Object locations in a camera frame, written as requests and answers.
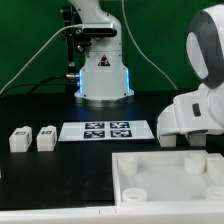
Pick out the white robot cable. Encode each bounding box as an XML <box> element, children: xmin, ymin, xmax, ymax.
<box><xmin>121</xmin><ymin>0</ymin><xmax>179</xmax><ymax>91</ymax></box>

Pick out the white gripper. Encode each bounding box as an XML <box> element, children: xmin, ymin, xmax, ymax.
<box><xmin>157</xmin><ymin>91</ymin><xmax>224</xmax><ymax>147</ymax></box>

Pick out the white square tabletop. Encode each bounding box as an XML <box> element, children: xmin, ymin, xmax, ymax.
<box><xmin>112</xmin><ymin>150</ymin><xmax>224</xmax><ymax>206</ymax></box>

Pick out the white camera cable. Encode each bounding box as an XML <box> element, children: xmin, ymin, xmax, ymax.
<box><xmin>0</xmin><ymin>23</ymin><xmax>84</xmax><ymax>96</ymax></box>

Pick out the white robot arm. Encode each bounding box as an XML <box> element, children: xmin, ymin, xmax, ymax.
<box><xmin>68</xmin><ymin>0</ymin><xmax>224</xmax><ymax>147</ymax></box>

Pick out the white fiducial marker sheet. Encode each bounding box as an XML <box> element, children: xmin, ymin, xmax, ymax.
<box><xmin>59</xmin><ymin>120</ymin><xmax>154</xmax><ymax>142</ymax></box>

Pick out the black cable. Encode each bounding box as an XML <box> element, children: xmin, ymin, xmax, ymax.
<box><xmin>0</xmin><ymin>75</ymin><xmax>81</xmax><ymax>98</ymax></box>

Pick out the black camera on mount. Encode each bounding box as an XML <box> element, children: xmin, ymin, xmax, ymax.
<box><xmin>82</xmin><ymin>23</ymin><xmax>117</xmax><ymax>37</ymax></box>

